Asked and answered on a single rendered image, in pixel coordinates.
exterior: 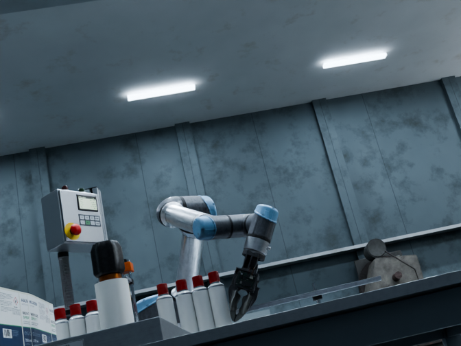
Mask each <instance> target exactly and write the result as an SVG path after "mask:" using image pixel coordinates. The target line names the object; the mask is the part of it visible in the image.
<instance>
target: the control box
mask: <svg viewBox="0 0 461 346"><path fill-rule="evenodd" d="M77 194H79V195H85V196H95V197H96V199H97V208H98V212H94V211H82V210H78V201H77V196H76V195H77ZM41 203H42V209H43V220H44V226H45V237H46V243H47V251H49V252H63V251H67V252H69V253H90V252H91V249H92V246H93V245H94V244H96V243H98V242H101V241H104V234H103V229H102V220H101V216H100V210H99V202H98V197H97V194H92V193H86V192H76V191H70V190H64V189H55V190H54V191H52V192H51V193H49V194H48V195H46V196H44V197H42V198H41ZM78 214H84V215H92V216H99V218H100V222H101V226H100V227H93V226H84V225H80V221H79V215H78ZM73 224H79V225H80V226H81V229H82V232H81V234H79V235H73V234H71V233H70V228H71V225H73Z"/></svg>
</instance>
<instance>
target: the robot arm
mask: <svg viewBox="0 0 461 346"><path fill-rule="evenodd" d="M278 214H279V213H278V211H277V210H276V209H275V208H273V207H271V206H268V205H257V207H256V209H255V211H254V213H253V214H239V215H225V216H217V211H216V207H215V204H214V202H213V200H212V199H211V198H210V197H208V196H200V195H198V196H173V197H169V198H166V199H165V200H163V201H162V202H161V203H160V205H159V206H158V208H157V210H156V216H157V219H158V221H159V222H160V223H161V224H162V225H163V226H165V227H169V228H176V227H177V228H179V229H180V231H181V232H182V240H181V245H180V257H179V263H178V273H177V279H176V281H177V280H179V279H186V282H187V288H188V291H189V292H192V291H193V289H194V288H193V282H192V277H194V276H197V275H199V273H200V263H201V257H202V247H203V242H204V240H216V239H227V238H246V241H245V244H244V247H243V249H244V250H243V253H242V255H243V256H245V259H244V263H243V266H242V268H238V267H236V269H235V273H234V275H233V279H232V282H231V285H230V286H229V289H228V296H229V307H230V316H231V318H232V320H233V321H234V322H237V321H238V320H240V319H241V318H242V317H243V315H245V313H247V311H248V310H249V309H250V308H251V306H252V305H253V304H254V302H255V301H256V300H257V297H258V292H259V289H260V288H258V287H257V286H258V283H259V274H258V273H257V270H258V264H257V261H260V262H264V260H265V256H266V255H267V252H268V250H270V249H271V248H270V247H269V245H270V242H271V239H272V235H273V233H274V228H275V226H276V223H277V218H278ZM235 276H236V277H235ZM240 290H244V291H246V292H247V293H248V295H246V296H243V299H242V305H241V307H240V308H239V313H238V314H237V315H236V310H237V303H238V301H239V300H240V298H241V295H240V294H239V293H238V291H240ZM177 293H178V292H177V288H176V287H175V288H174V289H173V290H172V292H171V296H172V297H173V302H174V309H175V313H176V320H177V323H180V319H179V315H178V308H177V304H176V298H175V296H176V294H177ZM157 298H158V295H153V296H150V297H146V298H144V299H142V300H140V301H138V302H137V311H138V315H139V320H140V321H142V320H145V319H150V318H154V317H157V316H158V309H157V304H156V300H157Z"/></svg>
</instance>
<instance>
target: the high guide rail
mask: <svg viewBox="0 0 461 346"><path fill-rule="evenodd" d="M376 281H381V276H377V277H372V278H369V279H363V280H360V281H354V282H351V283H348V284H342V285H339V286H334V287H330V288H325V289H322V290H317V291H313V292H308V293H305V294H301V295H296V296H293V297H288V298H284V299H279V300H276V301H270V302H267V303H261V304H258V305H253V306H251V308H250V309H249V310H248V311H247V312H251V311H254V310H259V309H263V308H268V307H271V306H275V305H280V304H283V303H289V302H292V301H297V300H301V299H306V298H309V297H315V296H318V295H323V294H327V293H330V292H335V291H339V290H343V289H347V288H352V287H356V286H361V285H364V284H370V283H373V282H376Z"/></svg>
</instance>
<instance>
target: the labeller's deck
mask: <svg viewBox="0 0 461 346"><path fill-rule="evenodd" d="M186 334H191V333H190V332H188V331H186V330H184V329H182V328H181V327H178V326H177V325H174V324H173V323H170V322H169V321H166V320H165V319H163V318H161V317H159V316H157V317H154V318H150V319H145V320H142V321H137V322H133V323H128V324H125V325H119V326H116V327H111V328H107V329H104V330H99V331H95V332H90V333H87V334H81V335H78V336H72V337H69V338H64V339H60V340H57V341H52V342H48V343H43V344H40V345H35V346H139V345H144V344H148V343H153V342H156V341H162V340H165V339H168V338H174V337H177V336H182V335H186Z"/></svg>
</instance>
